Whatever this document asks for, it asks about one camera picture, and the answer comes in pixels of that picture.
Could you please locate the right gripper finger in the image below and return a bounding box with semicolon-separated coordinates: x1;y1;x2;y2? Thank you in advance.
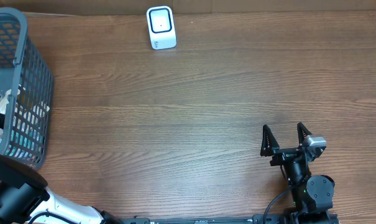
297;122;312;145
260;124;280;157

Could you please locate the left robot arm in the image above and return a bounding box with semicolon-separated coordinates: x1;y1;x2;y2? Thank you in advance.
0;154;121;223

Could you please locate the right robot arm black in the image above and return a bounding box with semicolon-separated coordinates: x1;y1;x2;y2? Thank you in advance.
256;123;339;224

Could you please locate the white barcode scanner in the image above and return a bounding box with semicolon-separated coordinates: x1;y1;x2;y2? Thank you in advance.
146;6;177;50

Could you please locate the grey plastic mesh basket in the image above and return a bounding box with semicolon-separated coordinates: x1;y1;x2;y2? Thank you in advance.
0;7;54;169

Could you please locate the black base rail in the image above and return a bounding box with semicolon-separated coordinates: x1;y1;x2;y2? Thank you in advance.
119;213;341;224

